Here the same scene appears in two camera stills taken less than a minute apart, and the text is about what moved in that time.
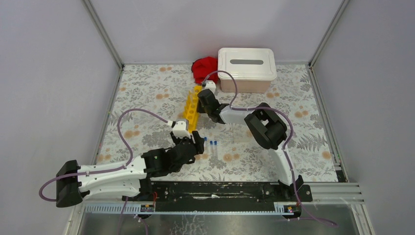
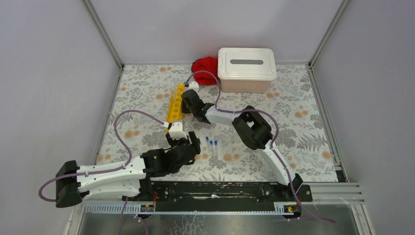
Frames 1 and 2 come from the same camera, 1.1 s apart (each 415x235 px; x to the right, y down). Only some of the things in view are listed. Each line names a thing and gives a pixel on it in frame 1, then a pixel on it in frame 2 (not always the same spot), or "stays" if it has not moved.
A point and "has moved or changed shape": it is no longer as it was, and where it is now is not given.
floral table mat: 232,152 stays
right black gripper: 199,110 → 183,109
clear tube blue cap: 211,146 stays
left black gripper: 193,144 stays
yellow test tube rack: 190,113 has moved or changed shape
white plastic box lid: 246,63 stays
